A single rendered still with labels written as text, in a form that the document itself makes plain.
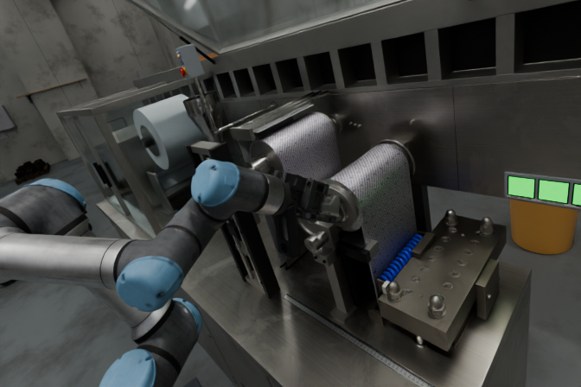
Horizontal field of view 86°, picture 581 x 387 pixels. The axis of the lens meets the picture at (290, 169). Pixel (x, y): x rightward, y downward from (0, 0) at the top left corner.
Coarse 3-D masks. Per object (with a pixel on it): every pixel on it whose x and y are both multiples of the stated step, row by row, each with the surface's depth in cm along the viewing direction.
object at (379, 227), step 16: (400, 192) 84; (384, 208) 80; (400, 208) 85; (368, 224) 76; (384, 224) 81; (400, 224) 86; (368, 240) 77; (384, 240) 82; (400, 240) 88; (384, 256) 83
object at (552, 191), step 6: (540, 186) 72; (546, 186) 71; (552, 186) 70; (558, 186) 69; (564, 186) 69; (540, 192) 72; (546, 192) 72; (552, 192) 71; (558, 192) 70; (564, 192) 69; (540, 198) 73; (546, 198) 72; (552, 198) 71; (558, 198) 71; (564, 198) 70
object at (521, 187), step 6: (510, 180) 76; (516, 180) 75; (522, 180) 74; (528, 180) 73; (510, 186) 77; (516, 186) 76; (522, 186) 75; (528, 186) 74; (510, 192) 77; (516, 192) 76; (522, 192) 75; (528, 192) 74
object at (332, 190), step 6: (330, 186) 75; (330, 192) 75; (336, 192) 73; (342, 192) 72; (342, 198) 72; (348, 198) 72; (348, 204) 72; (348, 210) 73; (354, 210) 72; (348, 216) 74; (354, 216) 72; (342, 222) 77; (348, 222) 75; (354, 222) 74
